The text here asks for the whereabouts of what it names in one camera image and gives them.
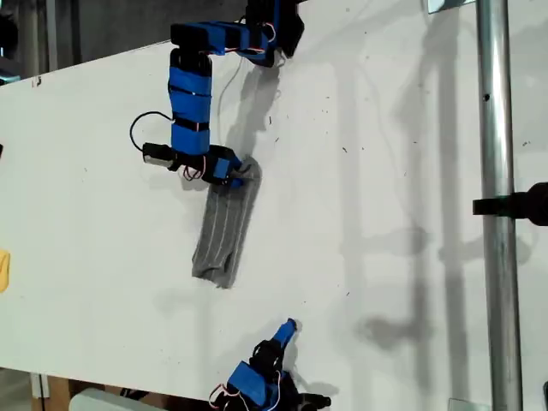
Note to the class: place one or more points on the grey striped towel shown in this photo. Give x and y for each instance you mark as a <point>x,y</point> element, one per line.
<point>224,231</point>

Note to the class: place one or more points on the steel post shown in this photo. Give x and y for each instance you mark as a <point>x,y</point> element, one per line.
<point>496,107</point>

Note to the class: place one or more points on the small metal table clip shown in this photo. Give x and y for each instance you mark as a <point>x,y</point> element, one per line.
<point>37,80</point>

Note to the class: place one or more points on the dark round object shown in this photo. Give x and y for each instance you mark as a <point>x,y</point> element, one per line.
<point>7,34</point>

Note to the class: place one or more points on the white box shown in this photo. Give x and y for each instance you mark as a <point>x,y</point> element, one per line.
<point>107,401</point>

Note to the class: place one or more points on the black camera box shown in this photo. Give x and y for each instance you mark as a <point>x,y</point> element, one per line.
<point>157,156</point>
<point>316,401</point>

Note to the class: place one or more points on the yellow object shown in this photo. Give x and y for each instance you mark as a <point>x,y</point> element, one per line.
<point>4,269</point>

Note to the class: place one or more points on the black clamp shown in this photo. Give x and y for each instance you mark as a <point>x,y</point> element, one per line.
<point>518,204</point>

